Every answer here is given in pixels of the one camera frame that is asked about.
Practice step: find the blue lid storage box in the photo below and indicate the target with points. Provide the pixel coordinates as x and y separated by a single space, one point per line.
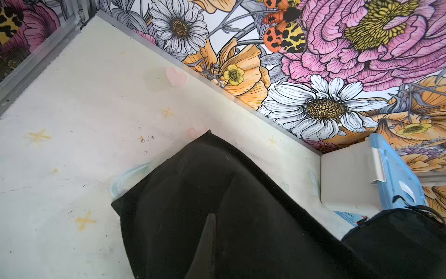
366 178

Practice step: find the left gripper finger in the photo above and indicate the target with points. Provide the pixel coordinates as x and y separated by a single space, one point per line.
203 264

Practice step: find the black canvas bag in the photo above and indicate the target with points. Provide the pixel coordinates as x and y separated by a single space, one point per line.
261 233

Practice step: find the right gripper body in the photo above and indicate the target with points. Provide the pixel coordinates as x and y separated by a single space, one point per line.
408 243

